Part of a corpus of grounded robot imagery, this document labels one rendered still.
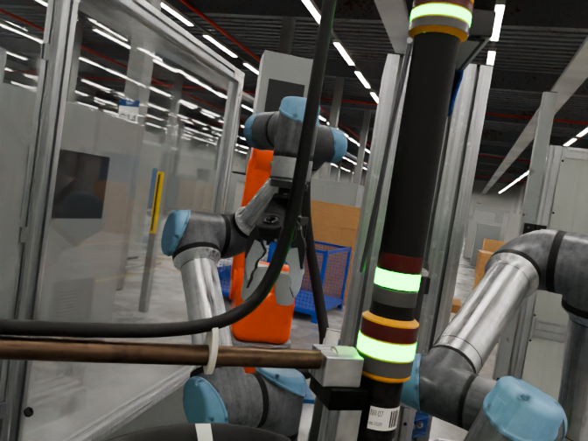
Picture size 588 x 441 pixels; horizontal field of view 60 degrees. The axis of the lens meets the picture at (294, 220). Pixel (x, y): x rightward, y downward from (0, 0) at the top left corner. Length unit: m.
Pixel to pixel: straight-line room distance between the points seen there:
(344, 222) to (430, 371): 7.67
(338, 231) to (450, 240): 7.15
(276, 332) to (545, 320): 2.59
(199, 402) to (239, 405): 0.08
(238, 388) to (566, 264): 0.66
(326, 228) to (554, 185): 6.48
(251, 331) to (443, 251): 3.20
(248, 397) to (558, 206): 1.51
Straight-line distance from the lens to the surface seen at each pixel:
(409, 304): 0.39
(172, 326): 0.35
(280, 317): 4.34
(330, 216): 8.48
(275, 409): 1.16
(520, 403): 0.62
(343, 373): 0.38
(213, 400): 1.08
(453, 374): 0.76
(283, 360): 0.37
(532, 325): 2.26
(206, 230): 1.26
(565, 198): 2.24
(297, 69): 4.38
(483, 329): 0.85
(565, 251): 1.01
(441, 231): 1.28
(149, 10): 1.36
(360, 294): 1.28
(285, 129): 0.94
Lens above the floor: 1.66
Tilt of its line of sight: 3 degrees down
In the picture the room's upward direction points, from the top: 9 degrees clockwise
